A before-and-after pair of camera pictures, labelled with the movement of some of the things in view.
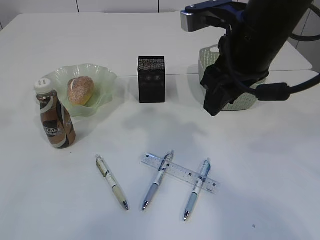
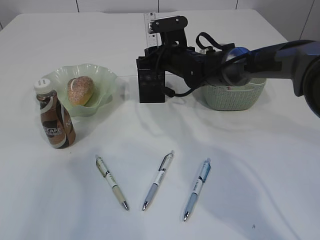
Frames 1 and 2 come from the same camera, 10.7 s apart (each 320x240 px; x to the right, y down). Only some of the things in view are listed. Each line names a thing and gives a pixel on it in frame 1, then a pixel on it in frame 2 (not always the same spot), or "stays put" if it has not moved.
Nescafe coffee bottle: [58, 125] stays put
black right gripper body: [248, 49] to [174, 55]
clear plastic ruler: [181, 173] to [150, 39]
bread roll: [80, 90] stays put
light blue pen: [197, 188] stays put
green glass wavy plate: [103, 78] stays put
